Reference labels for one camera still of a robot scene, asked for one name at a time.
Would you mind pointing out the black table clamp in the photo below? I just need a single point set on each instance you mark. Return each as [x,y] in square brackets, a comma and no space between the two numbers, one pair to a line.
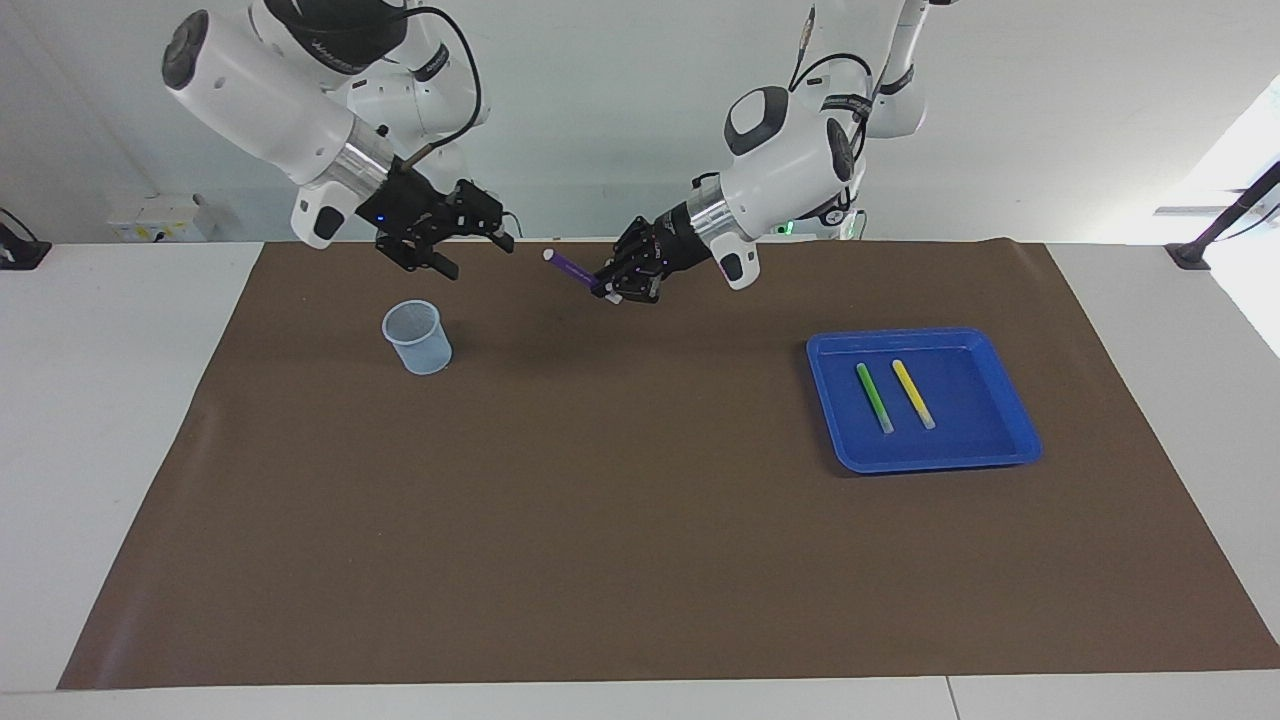
[20,250]

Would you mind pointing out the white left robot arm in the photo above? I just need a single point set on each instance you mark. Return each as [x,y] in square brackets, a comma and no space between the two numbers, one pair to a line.
[790,170]

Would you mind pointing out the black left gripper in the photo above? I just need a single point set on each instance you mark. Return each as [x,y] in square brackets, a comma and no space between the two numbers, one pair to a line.
[678,245]

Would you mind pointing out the clear plastic cup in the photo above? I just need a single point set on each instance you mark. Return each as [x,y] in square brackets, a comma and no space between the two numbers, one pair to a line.
[418,340]

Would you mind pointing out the blue plastic tray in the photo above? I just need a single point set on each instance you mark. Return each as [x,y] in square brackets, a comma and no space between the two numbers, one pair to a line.
[970,440]

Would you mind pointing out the purple marker pen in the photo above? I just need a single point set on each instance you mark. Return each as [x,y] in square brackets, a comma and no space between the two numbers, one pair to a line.
[570,268]

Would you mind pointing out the brown table mat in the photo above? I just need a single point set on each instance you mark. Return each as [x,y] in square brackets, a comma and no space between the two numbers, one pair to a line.
[600,520]

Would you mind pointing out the yellow marker pen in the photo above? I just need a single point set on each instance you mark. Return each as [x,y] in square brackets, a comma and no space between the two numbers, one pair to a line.
[913,394]

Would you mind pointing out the green marker pen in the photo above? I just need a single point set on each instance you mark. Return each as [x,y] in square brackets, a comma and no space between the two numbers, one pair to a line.
[874,396]

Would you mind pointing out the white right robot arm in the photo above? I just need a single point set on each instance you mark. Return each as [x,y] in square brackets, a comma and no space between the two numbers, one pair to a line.
[270,95]

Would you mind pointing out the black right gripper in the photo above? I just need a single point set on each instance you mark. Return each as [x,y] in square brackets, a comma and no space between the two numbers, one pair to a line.
[415,215]

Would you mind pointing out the black clamp stand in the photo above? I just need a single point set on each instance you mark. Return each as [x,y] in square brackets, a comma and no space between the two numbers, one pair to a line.
[1210,235]

